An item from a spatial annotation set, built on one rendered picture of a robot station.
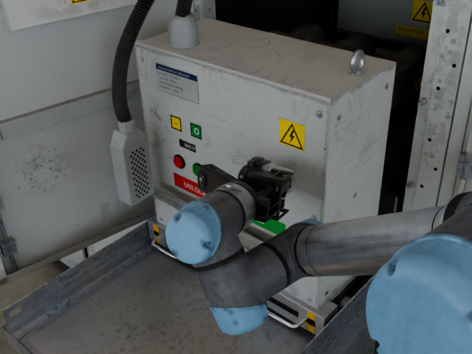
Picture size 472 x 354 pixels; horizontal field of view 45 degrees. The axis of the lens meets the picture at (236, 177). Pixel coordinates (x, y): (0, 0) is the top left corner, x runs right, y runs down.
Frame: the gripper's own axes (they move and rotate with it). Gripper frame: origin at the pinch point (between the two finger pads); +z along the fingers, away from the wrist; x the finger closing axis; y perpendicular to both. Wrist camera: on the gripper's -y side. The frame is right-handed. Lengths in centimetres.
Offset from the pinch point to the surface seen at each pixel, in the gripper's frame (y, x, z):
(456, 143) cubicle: 29.8, 7.0, 19.8
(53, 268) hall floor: -138, -102, 92
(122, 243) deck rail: -41, -31, 11
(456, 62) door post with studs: 27.1, 22.4, 16.4
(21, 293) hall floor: -140, -107, 73
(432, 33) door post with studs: 21.9, 27.0, 17.0
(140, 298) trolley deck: -29.8, -38.3, 2.9
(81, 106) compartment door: -52, 2, 9
